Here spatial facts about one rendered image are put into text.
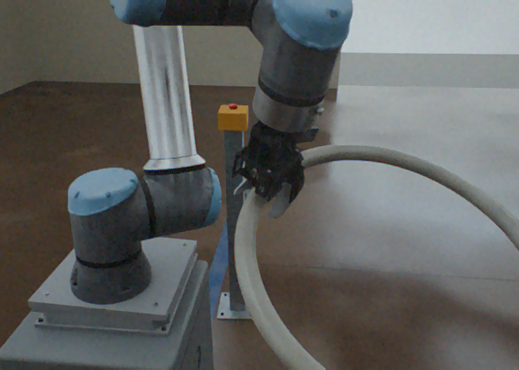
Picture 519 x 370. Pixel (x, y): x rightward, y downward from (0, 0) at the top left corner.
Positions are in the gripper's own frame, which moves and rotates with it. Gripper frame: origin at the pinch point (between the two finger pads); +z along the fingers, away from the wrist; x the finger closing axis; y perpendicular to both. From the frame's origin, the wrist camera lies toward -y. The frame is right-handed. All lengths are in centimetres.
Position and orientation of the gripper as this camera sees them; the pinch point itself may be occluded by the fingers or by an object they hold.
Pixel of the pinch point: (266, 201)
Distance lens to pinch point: 76.0
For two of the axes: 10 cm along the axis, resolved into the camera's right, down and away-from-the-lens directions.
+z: -1.7, 6.7, 7.2
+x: 8.0, 5.2, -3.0
